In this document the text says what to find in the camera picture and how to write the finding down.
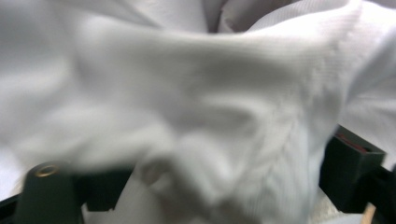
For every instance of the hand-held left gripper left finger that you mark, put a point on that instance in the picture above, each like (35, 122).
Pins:
(106, 193)

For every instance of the cream mesh laundry bag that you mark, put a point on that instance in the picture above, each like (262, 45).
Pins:
(323, 209)

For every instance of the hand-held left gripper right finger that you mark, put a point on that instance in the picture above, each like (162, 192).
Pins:
(348, 174)

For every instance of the white garment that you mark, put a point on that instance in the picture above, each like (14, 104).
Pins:
(186, 93)

